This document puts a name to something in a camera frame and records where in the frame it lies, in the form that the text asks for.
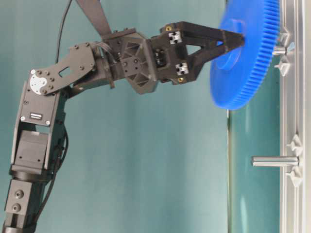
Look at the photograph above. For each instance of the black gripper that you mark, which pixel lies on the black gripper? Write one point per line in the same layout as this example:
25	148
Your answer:
145	62

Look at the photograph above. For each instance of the large blue gear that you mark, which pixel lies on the large blue gear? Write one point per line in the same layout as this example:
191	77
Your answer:
236	76

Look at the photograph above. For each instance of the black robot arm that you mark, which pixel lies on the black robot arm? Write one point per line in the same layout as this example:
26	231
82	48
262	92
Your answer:
41	141

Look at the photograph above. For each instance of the steel shaft with gear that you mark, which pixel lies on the steel shaft with gear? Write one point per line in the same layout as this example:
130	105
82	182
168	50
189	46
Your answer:
279	50

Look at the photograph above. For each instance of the bare steel shaft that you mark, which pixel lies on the bare steel shaft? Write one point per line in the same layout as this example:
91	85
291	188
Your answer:
275	161

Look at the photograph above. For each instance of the grey shaft bracket upper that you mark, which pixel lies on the grey shaft bracket upper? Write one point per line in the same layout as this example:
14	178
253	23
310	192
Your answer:
284	64

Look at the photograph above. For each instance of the grey shaft bracket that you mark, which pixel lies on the grey shaft bracket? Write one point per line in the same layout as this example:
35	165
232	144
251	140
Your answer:
295	174
284	64

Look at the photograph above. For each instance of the aluminium extrusion rail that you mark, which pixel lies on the aluminium extrusion rail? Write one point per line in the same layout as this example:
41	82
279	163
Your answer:
295	116

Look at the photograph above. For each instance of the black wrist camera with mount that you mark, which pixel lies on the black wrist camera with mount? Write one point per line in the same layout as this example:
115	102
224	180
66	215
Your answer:
95	14

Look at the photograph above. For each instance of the grey shaft bracket lower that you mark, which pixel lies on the grey shaft bracket lower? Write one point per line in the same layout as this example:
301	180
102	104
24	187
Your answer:
295	174

